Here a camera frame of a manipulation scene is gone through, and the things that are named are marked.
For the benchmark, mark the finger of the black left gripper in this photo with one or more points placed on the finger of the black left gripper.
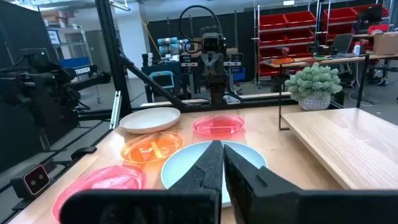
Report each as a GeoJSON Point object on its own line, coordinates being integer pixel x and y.
{"type": "Point", "coordinates": [210, 65]}
{"type": "Point", "coordinates": [217, 65]}

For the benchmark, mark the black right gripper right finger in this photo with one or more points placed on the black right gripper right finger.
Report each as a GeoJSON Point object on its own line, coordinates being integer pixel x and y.
{"type": "Point", "coordinates": [264, 202]}

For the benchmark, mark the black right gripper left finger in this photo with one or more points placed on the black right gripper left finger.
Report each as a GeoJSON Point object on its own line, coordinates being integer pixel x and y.
{"type": "Point", "coordinates": [199, 199]}

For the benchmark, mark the light blue plate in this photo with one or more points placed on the light blue plate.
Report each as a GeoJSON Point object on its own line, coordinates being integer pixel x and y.
{"type": "Point", "coordinates": [186, 168]}

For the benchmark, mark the pink transparent plate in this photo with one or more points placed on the pink transparent plate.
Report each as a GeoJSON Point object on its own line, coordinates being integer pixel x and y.
{"type": "Point", "coordinates": [217, 126]}
{"type": "Point", "coordinates": [102, 182]}

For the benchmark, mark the orange transparent plate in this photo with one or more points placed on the orange transparent plate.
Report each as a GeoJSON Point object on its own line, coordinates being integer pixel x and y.
{"type": "Point", "coordinates": [149, 149]}

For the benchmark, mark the beige plate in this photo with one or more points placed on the beige plate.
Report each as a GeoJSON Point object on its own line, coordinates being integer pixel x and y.
{"type": "Point", "coordinates": [149, 119]}

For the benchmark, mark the light blue robot arm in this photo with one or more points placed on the light blue robot arm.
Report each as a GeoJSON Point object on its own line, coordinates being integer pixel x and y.
{"type": "Point", "coordinates": [169, 46]}

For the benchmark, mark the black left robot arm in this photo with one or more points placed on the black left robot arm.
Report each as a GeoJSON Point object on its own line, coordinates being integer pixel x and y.
{"type": "Point", "coordinates": [216, 91]}

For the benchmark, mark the wooden shelf with black legs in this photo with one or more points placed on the wooden shelf with black legs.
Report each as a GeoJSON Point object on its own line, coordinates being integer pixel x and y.
{"type": "Point", "coordinates": [342, 146]}

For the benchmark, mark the teal teach pendant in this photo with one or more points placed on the teal teach pendant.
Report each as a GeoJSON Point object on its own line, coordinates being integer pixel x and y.
{"type": "Point", "coordinates": [161, 80]}

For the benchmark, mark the metal rack with red bins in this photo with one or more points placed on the metal rack with red bins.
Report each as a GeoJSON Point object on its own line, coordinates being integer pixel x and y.
{"type": "Point", "coordinates": [286, 20]}
{"type": "Point", "coordinates": [339, 15]}

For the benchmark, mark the wooden workbench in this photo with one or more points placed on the wooden workbench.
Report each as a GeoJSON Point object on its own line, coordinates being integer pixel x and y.
{"type": "Point", "coordinates": [311, 61]}

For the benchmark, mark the green potted plant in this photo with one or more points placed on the green potted plant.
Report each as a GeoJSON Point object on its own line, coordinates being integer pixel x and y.
{"type": "Point", "coordinates": [312, 82]}

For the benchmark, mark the black laptop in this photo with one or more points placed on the black laptop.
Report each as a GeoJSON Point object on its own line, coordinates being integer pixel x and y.
{"type": "Point", "coordinates": [342, 42]}

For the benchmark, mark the blue storage bin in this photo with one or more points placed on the blue storage bin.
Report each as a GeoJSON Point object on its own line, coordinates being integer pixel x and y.
{"type": "Point", "coordinates": [73, 62]}

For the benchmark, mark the cardboard box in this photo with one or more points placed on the cardboard box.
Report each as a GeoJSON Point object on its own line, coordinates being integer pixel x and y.
{"type": "Point", "coordinates": [385, 43]}

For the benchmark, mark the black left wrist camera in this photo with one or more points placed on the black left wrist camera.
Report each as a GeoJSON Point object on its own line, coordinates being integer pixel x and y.
{"type": "Point", "coordinates": [211, 43]}

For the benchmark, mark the silver metal bracket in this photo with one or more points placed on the silver metal bracket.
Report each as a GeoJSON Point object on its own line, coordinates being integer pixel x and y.
{"type": "Point", "coordinates": [115, 109]}

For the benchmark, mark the black depth camera module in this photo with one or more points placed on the black depth camera module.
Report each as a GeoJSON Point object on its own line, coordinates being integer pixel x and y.
{"type": "Point", "coordinates": [35, 180]}

